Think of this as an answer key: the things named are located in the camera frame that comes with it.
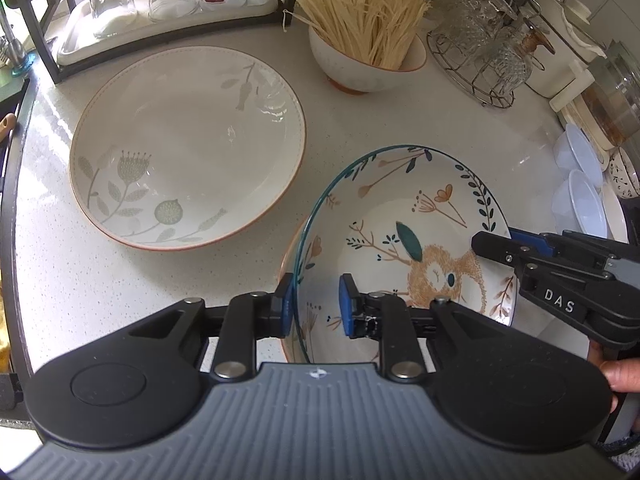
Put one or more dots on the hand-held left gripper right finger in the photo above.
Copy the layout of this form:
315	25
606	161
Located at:
345	305

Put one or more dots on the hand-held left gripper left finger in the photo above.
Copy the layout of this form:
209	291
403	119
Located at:
287	305

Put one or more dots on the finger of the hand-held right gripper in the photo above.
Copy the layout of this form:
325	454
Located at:
495	249
532	242

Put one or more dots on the white plastic bowl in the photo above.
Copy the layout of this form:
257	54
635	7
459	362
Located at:
582	207
582	157

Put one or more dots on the blue rim fox bowl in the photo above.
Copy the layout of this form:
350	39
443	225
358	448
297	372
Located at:
400	200

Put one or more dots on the person's right hand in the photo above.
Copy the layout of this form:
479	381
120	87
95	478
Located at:
625	374

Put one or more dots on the small white ceramic bowl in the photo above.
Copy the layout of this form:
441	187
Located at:
615	215

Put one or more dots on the small leaf print bowl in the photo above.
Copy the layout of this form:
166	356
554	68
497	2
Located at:
625	172

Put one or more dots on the cream kettle base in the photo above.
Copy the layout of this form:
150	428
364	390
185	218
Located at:
575	110

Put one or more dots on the glass electric kettle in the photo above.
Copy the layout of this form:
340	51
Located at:
615	95

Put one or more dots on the white lidded pot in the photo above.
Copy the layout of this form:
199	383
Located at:
550	70

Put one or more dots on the large white floral plate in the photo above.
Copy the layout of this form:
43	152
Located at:
190	135

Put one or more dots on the brown cork lid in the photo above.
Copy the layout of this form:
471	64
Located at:
537	37

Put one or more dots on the clear crystal glass cups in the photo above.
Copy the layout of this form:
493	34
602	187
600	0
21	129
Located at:
475	20

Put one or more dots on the white ceramic noodle bowl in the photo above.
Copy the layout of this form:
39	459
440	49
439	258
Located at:
345	67

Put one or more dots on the bundle of dried noodles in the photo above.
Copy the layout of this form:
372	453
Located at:
360	0

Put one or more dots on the yellow cloth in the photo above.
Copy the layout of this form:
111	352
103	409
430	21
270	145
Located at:
4	340

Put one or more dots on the white drying tray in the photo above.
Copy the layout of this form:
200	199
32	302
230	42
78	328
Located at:
165	30

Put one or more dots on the blue based glass item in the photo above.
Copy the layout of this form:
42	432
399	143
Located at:
17	62

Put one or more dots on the dark metal rack frame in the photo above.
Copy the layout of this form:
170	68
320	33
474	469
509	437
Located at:
47	55

